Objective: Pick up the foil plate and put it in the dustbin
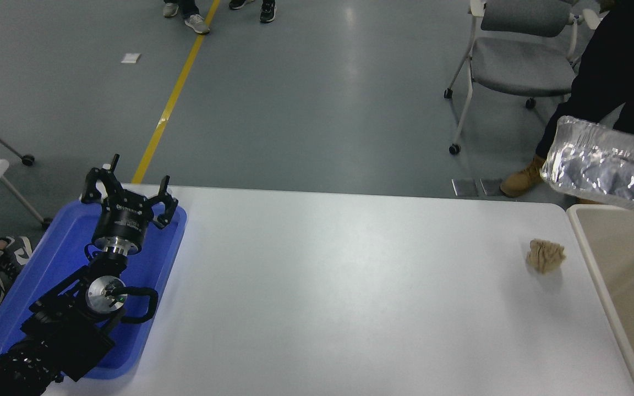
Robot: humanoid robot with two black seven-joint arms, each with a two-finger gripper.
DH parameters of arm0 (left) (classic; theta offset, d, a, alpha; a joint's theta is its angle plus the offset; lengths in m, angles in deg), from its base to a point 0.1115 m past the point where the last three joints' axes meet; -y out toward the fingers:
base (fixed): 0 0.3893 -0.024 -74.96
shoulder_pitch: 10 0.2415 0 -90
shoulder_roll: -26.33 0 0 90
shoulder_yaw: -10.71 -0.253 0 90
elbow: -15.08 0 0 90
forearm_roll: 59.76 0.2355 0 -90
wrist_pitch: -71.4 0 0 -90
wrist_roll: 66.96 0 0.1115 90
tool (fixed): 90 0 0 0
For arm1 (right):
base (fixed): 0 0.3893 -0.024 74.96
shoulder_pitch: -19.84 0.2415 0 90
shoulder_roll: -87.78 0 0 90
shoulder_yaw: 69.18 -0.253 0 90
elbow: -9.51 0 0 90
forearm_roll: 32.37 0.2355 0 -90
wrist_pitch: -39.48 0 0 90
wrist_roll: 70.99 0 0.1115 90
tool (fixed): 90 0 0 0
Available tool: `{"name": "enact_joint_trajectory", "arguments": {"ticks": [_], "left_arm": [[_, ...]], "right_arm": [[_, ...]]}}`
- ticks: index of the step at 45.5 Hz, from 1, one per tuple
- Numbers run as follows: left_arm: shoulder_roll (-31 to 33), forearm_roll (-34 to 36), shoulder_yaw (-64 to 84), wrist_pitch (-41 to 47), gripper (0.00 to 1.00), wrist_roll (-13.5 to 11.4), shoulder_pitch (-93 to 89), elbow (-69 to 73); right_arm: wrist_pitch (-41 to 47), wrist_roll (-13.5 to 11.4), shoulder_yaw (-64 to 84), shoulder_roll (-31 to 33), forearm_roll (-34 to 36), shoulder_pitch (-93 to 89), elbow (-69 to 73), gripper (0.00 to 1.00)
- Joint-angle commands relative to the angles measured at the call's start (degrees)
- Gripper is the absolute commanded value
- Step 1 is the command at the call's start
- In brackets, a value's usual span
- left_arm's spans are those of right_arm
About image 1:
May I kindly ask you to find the crumpled tan paper ball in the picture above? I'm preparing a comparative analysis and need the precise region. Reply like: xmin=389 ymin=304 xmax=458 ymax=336
xmin=526 ymin=239 xmax=567 ymax=274

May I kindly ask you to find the foil tray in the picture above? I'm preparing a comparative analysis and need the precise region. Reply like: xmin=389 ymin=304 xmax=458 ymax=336
xmin=540 ymin=115 xmax=634 ymax=215

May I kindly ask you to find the large pale bin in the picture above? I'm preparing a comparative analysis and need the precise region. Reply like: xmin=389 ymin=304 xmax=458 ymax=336
xmin=566 ymin=204 xmax=634 ymax=396

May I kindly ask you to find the blue plastic tray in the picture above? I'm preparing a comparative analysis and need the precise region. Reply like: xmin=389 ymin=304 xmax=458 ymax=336
xmin=0 ymin=199 xmax=188 ymax=381

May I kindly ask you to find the grey chair with white frame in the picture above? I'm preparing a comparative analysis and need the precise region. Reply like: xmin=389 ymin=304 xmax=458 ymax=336
xmin=444 ymin=0 xmax=604 ymax=156

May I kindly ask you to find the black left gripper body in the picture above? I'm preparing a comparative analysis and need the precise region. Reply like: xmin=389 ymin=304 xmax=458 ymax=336
xmin=92 ymin=195 xmax=152 ymax=246

